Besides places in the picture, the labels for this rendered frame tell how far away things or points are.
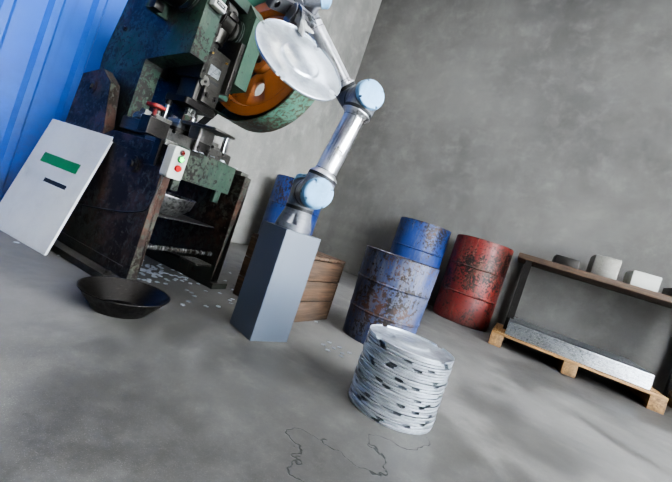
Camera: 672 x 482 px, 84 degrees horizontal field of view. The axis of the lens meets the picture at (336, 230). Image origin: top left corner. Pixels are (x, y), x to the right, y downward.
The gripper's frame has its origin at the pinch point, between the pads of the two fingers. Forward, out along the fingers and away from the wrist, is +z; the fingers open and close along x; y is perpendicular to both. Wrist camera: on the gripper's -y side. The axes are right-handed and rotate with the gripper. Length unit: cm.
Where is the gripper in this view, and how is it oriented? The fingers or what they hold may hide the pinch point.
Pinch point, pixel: (298, 34)
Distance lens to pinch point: 129.3
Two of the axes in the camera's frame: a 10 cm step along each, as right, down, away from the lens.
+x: -6.8, 5.2, 5.3
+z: 2.3, 8.2, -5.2
